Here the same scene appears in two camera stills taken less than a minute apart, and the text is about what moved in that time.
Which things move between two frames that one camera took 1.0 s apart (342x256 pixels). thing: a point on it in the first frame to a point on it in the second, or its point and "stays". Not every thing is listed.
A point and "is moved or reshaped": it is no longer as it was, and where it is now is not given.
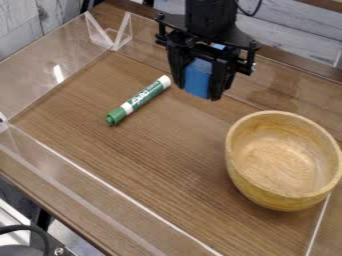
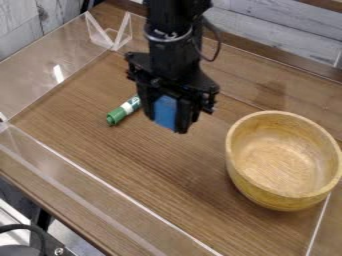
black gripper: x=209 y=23 to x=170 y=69
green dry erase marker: x=145 y=94 stays
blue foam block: x=198 y=73 is moved or reshaped
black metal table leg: x=45 y=219 stays
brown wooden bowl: x=284 y=160 stays
